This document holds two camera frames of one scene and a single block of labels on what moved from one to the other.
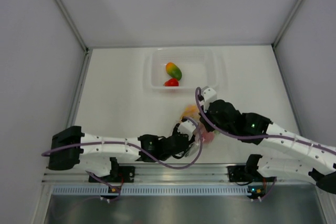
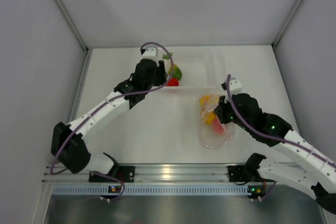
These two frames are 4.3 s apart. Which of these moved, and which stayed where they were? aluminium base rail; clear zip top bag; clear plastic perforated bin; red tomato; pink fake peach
Moved: pink fake peach; clear zip top bag
Stayed: aluminium base rail; red tomato; clear plastic perforated bin
